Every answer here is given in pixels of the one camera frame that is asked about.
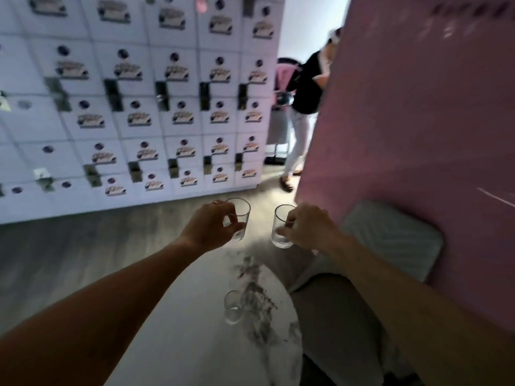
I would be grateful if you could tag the person's right hand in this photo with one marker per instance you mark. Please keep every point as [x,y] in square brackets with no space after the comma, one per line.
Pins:
[312,229]

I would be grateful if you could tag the person's left hand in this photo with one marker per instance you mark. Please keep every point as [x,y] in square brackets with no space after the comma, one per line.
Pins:
[205,231]

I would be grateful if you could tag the person's right thumb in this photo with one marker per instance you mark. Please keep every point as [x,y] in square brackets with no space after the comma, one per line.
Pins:
[285,233]

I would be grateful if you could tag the person's left thumb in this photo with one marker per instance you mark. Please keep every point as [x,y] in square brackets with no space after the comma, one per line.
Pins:
[236,229]

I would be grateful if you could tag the clear drinking glass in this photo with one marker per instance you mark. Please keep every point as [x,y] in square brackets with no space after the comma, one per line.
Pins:
[242,209]
[233,307]
[279,219]

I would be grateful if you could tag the person's left forearm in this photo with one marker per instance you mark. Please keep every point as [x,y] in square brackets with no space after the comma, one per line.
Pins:
[92,313]

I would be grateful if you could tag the person's right forearm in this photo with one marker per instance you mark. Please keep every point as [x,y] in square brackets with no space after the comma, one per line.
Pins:
[410,309]

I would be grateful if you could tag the grey ribbed cushion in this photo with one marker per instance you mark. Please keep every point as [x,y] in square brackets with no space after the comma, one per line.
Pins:
[394,237]

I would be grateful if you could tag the beige upholstered seat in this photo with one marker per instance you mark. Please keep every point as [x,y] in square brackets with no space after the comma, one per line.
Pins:
[338,329]

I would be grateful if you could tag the wall of white lockers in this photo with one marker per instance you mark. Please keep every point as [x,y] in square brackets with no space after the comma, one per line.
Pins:
[132,96]

